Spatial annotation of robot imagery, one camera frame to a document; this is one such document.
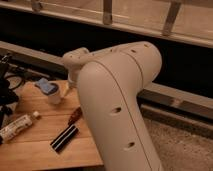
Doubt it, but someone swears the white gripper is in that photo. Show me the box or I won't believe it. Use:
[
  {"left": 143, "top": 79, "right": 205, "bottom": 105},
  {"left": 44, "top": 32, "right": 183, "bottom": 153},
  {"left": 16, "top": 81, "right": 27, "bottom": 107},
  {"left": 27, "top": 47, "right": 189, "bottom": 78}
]
[{"left": 63, "top": 75, "right": 78, "bottom": 98}]

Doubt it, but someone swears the black white striped block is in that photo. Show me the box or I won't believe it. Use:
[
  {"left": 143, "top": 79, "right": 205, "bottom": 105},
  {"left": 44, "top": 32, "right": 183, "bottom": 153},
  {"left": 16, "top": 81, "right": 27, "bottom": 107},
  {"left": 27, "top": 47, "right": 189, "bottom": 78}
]
[{"left": 50, "top": 124, "right": 78, "bottom": 152}]

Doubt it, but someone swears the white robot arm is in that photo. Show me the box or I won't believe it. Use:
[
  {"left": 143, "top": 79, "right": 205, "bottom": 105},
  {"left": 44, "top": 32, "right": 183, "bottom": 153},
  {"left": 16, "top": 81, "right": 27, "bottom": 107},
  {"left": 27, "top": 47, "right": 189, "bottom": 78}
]
[{"left": 62, "top": 41, "right": 163, "bottom": 171}]

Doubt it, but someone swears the white cup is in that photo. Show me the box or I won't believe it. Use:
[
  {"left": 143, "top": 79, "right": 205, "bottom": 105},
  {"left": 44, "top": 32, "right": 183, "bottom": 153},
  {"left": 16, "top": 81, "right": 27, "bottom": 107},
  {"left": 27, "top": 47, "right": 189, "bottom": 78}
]
[{"left": 47, "top": 83, "right": 61, "bottom": 105}]

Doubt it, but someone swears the blue sponge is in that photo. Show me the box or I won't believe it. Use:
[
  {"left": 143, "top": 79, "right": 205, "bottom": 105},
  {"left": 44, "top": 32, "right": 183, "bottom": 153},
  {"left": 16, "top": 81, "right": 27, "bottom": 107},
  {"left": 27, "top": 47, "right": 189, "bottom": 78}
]
[{"left": 35, "top": 78, "right": 58, "bottom": 95}]

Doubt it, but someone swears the white tube with cap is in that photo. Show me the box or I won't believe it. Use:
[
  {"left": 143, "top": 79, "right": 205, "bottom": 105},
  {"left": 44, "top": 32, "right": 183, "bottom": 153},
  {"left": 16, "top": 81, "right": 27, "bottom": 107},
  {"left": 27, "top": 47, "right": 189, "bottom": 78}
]
[{"left": 0, "top": 111, "right": 40, "bottom": 144}]

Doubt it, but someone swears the black tripod stand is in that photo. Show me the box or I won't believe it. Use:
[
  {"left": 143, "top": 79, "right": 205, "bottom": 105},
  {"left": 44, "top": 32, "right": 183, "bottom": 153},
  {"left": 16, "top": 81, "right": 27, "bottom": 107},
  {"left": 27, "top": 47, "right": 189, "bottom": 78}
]
[{"left": 0, "top": 55, "right": 19, "bottom": 128}]

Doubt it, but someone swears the black cable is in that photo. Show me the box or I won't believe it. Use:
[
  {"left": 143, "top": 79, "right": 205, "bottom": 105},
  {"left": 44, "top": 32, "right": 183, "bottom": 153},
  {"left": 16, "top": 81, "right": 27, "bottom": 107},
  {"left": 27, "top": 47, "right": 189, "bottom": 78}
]
[{"left": 4, "top": 73, "right": 25, "bottom": 92}]

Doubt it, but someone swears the metal railing frame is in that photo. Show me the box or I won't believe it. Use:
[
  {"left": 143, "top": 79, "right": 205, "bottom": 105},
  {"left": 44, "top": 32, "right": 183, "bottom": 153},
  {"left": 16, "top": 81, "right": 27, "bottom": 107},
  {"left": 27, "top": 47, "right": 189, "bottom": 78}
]
[{"left": 0, "top": 0, "right": 213, "bottom": 48}]

